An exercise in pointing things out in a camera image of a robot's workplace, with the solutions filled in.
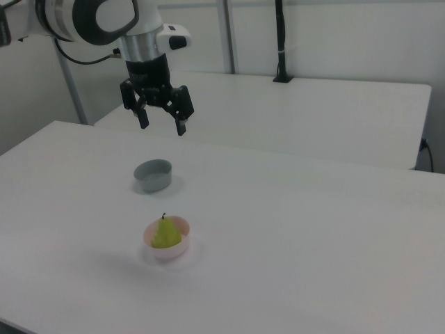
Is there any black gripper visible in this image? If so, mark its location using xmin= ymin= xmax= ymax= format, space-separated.
xmin=120 ymin=56 xmax=195 ymax=137

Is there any green pear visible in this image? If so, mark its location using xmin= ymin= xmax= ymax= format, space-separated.
xmin=149 ymin=212 xmax=184 ymax=250

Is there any gray plastic bowl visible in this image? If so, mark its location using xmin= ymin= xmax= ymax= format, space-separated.
xmin=133 ymin=159 xmax=173 ymax=193

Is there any pink plastic bowl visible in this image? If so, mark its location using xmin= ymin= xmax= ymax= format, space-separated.
xmin=143 ymin=215 xmax=191 ymax=260

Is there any white side table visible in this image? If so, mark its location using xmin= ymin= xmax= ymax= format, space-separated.
xmin=93 ymin=71 xmax=432 ymax=171

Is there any black pole with clamp base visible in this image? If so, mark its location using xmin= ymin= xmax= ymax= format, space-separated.
xmin=273 ymin=0 xmax=295 ymax=84

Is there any black box device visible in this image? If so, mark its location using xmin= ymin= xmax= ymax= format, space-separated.
xmin=0 ymin=6 xmax=13 ymax=48

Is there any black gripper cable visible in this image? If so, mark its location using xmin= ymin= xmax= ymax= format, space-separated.
xmin=52 ymin=34 xmax=122 ymax=65

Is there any metal wall post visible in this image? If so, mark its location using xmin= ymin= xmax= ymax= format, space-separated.
xmin=222 ymin=0 xmax=241 ymax=75
xmin=55 ymin=38 xmax=88 ymax=125

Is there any black power cable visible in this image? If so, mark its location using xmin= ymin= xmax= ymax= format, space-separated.
xmin=420 ymin=138 xmax=435 ymax=173

